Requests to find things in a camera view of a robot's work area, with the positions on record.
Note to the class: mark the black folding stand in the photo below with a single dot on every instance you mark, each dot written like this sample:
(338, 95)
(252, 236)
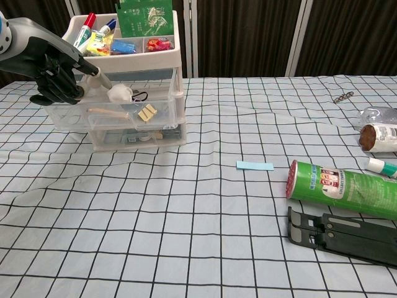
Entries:
(347, 239)

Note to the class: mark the green chips can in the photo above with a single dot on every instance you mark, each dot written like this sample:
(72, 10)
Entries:
(350, 189)

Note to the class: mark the red capped marker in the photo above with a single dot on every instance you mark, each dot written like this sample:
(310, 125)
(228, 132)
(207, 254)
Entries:
(85, 31)

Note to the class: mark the blue snack packet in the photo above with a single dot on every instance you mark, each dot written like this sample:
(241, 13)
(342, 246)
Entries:
(124, 46)

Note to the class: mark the white green glue stick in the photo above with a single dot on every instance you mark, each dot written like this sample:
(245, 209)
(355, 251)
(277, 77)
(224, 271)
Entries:
(383, 167)

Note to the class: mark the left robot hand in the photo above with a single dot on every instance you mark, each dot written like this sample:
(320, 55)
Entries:
(43, 59)

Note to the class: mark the red snack packet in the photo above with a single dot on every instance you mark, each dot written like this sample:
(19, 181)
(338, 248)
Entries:
(159, 44)

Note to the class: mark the white plastic drawer organizer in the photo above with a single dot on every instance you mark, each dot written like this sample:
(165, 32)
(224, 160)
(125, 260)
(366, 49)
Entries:
(139, 60)

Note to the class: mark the checkered light blue tablecloth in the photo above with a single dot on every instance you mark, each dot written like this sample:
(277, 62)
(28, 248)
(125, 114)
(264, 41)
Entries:
(186, 217)

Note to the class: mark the yellow snack packet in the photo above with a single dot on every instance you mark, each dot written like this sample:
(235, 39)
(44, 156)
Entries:
(99, 45)

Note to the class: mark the green packet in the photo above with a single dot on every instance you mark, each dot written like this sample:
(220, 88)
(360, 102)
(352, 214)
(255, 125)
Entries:
(145, 18)

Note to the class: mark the black folding screen partition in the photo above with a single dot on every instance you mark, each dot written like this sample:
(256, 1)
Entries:
(248, 37)

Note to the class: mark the white bottle yellow cap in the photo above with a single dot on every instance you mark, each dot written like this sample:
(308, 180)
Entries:
(381, 138)

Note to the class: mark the light blue paper strip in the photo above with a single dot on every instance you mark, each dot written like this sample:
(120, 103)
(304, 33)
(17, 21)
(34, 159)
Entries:
(255, 165)

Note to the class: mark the gold binder clip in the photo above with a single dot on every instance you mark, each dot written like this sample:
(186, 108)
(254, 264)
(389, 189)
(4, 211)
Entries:
(150, 110)
(143, 115)

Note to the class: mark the blue capped marker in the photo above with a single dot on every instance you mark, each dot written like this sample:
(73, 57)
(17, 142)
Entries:
(108, 27)

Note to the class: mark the clear plastic drawer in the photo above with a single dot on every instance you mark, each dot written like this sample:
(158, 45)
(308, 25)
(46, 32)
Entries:
(71, 116)
(167, 136)

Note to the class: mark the white tissue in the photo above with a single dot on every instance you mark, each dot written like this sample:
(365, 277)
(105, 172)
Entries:
(119, 93)

